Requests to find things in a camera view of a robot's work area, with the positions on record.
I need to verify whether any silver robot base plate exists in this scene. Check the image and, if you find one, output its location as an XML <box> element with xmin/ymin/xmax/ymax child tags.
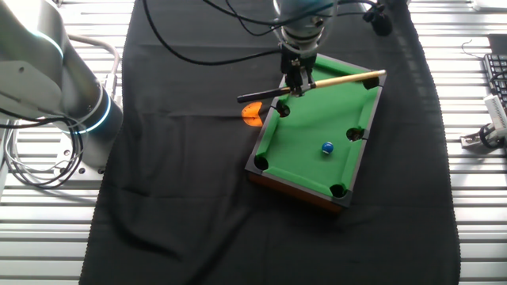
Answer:
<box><xmin>53</xmin><ymin>130</ymin><xmax>108</xmax><ymax>181</ymax></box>

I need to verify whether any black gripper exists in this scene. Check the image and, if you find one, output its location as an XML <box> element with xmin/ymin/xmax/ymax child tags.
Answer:
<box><xmin>280</xmin><ymin>49</ymin><xmax>318</xmax><ymax>98</ymax></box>

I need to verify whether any metal camera stand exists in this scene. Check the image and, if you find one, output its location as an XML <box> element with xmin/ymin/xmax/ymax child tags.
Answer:
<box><xmin>459</xmin><ymin>123</ymin><xmax>507</xmax><ymax>150</ymax></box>

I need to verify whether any white box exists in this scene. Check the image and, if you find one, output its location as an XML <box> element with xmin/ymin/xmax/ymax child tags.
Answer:
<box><xmin>471</xmin><ymin>0</ymin><xmax>507</xmax><ymax>12</ymax></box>

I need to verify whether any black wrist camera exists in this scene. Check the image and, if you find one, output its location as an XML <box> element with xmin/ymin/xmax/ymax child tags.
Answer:
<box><xmin>363</xmin><ymin>2</ymin><xmax>394</xmax><ymax>37</ymax></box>

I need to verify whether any black flat pad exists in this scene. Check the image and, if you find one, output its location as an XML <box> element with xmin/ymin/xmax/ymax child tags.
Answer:
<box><xmin>488</xmin><ymin>33</ymin><xmax>507</xmax><ymax>55</ymax></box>

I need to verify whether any mini green pool table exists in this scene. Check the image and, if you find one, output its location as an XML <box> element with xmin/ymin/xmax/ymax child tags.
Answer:
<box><xmin>244</xmin><ymin>51</ymin><xmax>388</xmax><ymax>215</ymax></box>

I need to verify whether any silver camera on stand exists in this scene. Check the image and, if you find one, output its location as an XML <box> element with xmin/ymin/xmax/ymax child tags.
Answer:
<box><xmin>484</xmin><ymin>93</ymin><xmax>507</xmax><ymax>134</ymax></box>

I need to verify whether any black cloth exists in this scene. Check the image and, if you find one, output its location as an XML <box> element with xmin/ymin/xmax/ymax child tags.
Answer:
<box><xmin>78</xmin><ymin>0</ymin><xmax>463</xmax><ymax>285</ymax></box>

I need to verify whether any thick grey cable with connector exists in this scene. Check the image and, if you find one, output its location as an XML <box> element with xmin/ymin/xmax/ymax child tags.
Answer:
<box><xmin>67</xmin><ymin>33</ymin><xmax>121</xmax><ymax>100</ymax></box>

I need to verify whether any black keyboard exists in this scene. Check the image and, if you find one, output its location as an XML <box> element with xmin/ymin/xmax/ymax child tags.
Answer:
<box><xmin>482</xmin><ymin>53</ymin><xmax>507</xmax><ymax>114</ymax></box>

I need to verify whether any orange half-round plastic piece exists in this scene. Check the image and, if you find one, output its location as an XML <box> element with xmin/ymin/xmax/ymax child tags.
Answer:
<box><xmin>241</xmin><ymin>101</ymin><xmax>264</xmax><ymax>127</ymax></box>

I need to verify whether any cable bundle at robot base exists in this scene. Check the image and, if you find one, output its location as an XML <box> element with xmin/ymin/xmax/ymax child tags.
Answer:
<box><xmin>0</xmin><ymin>113</ymin><xmax>86</xmax><ymax>190</ymax></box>

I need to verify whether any wooden pool cue black handle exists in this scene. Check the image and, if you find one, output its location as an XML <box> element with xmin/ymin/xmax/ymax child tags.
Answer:
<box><xmin>236</xmin><ymin>69</ymin><xmax>387</xmax><ymax>105</ymax></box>

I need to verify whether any long black cable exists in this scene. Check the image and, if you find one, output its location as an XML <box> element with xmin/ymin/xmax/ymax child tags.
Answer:
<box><xmin>141</xmin><ymin>0</ymin><xmax>283</xmax><ymax>67</ymax></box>
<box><xmin>202</xmin><ymin>0</ymin><xmax>286</xmax><ymax>37</ymax></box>

